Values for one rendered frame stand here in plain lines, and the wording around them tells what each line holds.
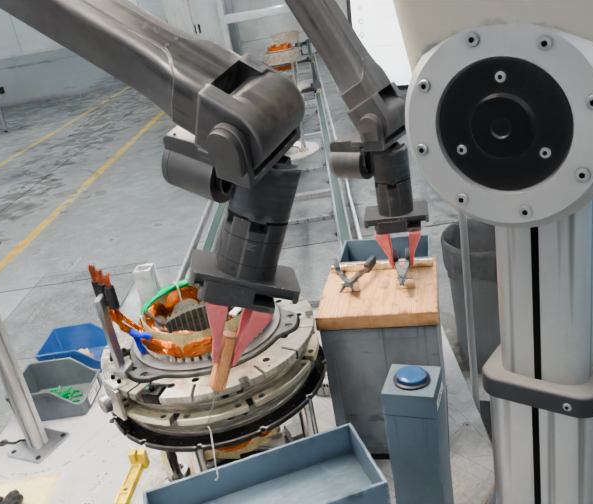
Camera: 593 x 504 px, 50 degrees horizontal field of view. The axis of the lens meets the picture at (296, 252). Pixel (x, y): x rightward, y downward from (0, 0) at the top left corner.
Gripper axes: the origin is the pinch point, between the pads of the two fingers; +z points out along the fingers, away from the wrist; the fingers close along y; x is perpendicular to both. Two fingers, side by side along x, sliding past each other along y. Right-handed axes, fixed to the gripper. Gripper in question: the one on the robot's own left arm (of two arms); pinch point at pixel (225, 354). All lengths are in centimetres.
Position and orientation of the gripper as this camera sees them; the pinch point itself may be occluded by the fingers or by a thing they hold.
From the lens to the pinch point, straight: 63.9
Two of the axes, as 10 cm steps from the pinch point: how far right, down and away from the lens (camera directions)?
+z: -2.4, 9.3, 2.8
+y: -9.6, -1.9, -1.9
